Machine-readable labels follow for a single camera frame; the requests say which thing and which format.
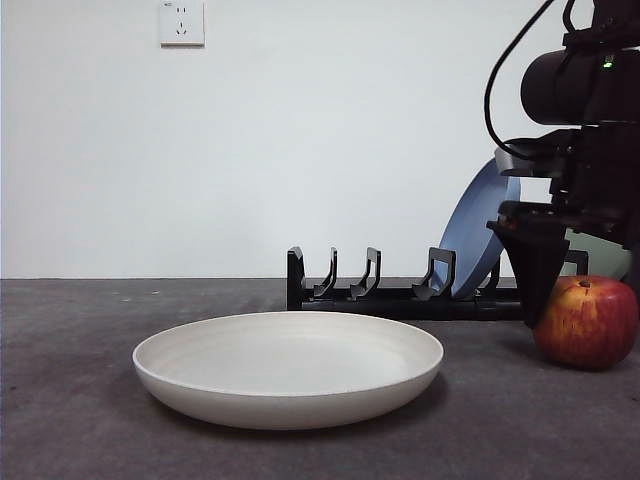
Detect green plate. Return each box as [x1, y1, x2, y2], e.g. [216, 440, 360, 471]
[563, 227, 633, 282]

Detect pale yellow plate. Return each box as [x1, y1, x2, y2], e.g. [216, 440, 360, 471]
[132, 310, 445, 432]

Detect white wall socket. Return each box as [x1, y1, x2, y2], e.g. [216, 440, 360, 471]
[159, 0, 206, 49]

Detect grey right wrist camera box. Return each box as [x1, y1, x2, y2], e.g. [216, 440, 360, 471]
[493, 137, 576, 177]

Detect black plate rack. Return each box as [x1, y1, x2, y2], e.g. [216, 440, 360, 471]
[286, 246, 590, 322]

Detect red yellow apple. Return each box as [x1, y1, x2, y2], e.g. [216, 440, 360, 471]
[532, 274, 635, 372]

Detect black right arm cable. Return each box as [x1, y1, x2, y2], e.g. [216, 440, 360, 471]
[484, 0, 557, 162]

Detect blue plate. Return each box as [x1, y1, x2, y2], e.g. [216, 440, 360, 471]
[438, 160, 522, 300]

